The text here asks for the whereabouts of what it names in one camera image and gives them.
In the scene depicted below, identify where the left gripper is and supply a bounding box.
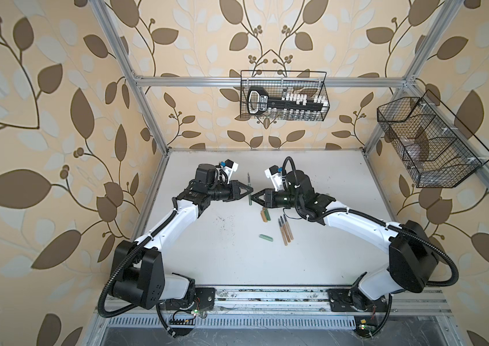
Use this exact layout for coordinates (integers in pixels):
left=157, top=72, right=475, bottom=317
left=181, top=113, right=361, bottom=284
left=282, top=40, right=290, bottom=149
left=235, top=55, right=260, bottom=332
left=205, top=179, right=252, bottom=202

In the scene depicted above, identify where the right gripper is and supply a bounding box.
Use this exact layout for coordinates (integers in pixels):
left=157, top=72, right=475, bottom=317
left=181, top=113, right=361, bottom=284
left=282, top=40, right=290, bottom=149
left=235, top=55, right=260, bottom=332
left=250, top=188, right=303, bottom=210

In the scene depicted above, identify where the tan pen cap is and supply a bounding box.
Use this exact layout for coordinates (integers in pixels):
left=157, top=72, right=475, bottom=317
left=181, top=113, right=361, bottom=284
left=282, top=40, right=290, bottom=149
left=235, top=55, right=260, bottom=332
left=260, top=209, right=268, bottom=223

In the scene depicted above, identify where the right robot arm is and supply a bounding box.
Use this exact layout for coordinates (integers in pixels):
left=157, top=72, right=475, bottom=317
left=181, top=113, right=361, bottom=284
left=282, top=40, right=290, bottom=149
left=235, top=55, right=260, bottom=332
left=251, top=157, right=459, bottom=301

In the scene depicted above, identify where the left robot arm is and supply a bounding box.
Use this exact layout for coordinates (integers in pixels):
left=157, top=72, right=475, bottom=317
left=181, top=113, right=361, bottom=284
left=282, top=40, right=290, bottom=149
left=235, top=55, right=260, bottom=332
left=97, top=159, right=253, bottom=318

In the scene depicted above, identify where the green pen cap middle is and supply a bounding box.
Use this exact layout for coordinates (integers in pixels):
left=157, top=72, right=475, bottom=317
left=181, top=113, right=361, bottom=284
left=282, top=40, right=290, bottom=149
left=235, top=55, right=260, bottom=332
left=264, top=208, right=271, bottom=221

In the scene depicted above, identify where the light green cap lower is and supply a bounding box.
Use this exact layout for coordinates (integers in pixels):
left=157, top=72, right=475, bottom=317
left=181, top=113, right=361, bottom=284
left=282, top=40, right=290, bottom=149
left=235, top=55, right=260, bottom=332
left=259, top=234, right=273, bottom=242

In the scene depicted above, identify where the black socket tool set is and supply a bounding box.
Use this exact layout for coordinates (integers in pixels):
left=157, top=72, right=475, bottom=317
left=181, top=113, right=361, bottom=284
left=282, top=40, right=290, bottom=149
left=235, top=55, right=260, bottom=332
left=245, top=86, right=329, bottom=115

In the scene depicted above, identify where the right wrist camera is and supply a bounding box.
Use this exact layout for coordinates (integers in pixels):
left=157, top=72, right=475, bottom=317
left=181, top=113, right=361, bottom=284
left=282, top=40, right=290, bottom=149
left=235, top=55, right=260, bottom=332
left=265, top=165, right=284, bottom=192

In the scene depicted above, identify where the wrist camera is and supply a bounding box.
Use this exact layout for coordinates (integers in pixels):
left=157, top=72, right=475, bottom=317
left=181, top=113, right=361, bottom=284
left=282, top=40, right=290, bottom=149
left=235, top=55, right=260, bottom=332
left=219, top=159, right=239, bottom=180
left=265, top=165, right=284, bottom=192

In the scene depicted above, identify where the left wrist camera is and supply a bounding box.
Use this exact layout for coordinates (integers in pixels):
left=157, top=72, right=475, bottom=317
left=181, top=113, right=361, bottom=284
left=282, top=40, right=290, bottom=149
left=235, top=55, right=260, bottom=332
left=219, top=159, right=239, bottom=180

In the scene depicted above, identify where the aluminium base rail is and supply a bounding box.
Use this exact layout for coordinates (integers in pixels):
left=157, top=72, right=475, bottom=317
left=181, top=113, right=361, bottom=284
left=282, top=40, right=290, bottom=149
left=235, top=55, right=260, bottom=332
left=192, top=285, right=452, bottom=317

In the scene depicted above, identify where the back wire basket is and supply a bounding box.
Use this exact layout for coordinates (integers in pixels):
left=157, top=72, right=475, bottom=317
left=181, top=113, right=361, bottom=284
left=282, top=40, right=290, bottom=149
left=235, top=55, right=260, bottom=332
left=239, top=69, right=330, bottom=122

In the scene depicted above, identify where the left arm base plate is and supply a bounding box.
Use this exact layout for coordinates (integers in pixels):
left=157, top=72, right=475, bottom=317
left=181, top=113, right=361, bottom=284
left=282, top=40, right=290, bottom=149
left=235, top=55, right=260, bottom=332
left=161, top=287, right=216, bottom=311

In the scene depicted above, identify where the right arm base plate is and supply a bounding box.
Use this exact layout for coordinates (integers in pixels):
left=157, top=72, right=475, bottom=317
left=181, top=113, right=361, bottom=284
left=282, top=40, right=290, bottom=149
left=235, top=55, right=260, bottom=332
left=327, top=288, right=388, bottom=313

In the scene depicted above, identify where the side wire basket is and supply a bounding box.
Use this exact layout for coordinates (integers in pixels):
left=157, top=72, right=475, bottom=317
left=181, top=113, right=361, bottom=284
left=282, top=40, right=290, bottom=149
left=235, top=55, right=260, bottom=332
left=377, top=89, right=489, bottom=189

